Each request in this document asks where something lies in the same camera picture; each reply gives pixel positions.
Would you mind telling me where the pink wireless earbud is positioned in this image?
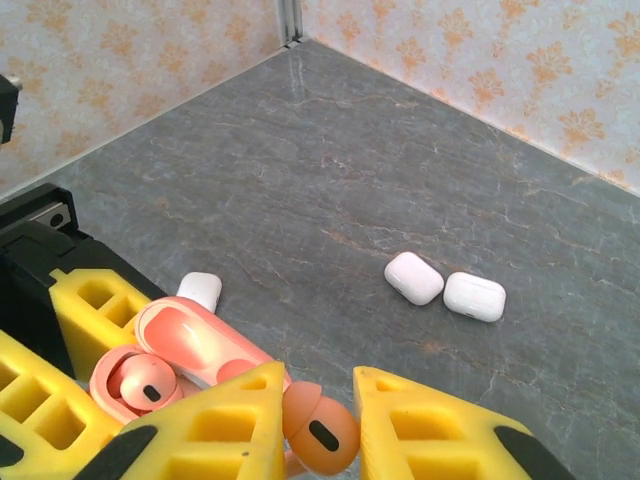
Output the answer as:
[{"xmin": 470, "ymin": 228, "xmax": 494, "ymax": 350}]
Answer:
[
  {"xmin": 118, "ymin": 353, "xmax": 180, "ymax": 414},
  {"xmin": 280, "ymin": 382, "xmax": 362, "ymax": 480}
]

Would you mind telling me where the aluminium corner post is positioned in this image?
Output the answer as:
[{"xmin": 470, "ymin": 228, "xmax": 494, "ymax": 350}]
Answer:
[{"xmin": 276, "ymin": 0, "xmax": 305, "ymax": 49}]

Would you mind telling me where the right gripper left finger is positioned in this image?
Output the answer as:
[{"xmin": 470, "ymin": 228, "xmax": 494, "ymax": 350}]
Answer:
[{"xmin": 74, "ymin": 360, "xmax": 287, "ymax": 480}]

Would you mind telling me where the white earbud charging case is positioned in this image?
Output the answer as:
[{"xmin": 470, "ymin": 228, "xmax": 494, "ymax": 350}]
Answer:
[
  {"xmin": 383, "ymin": 250, "xmax": 445, "ymax": 307},
  {"xmin": 175, "ymin": 271, "xmax": 224, "ymax": 314},
  {"xmin": 442, "ymin": 271, "xmax": 507, "ymax": 324}
]

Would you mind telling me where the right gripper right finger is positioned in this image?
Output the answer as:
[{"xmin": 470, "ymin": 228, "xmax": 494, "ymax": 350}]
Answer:
[{"xmin": 352, "ymin": 366, "xmax": 576, "ymax": 480}]

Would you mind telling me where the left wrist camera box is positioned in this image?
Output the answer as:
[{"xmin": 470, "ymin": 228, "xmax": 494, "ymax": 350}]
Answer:
[{"xmin": 0, "ymin": 73, "xmax": 22, "ymax": 146}]

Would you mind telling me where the pink earbud charging case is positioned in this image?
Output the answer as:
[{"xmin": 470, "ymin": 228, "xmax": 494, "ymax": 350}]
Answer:
[{"xmin": 88, "ymin": 294, "xmax": 294, "ymax": 426}]

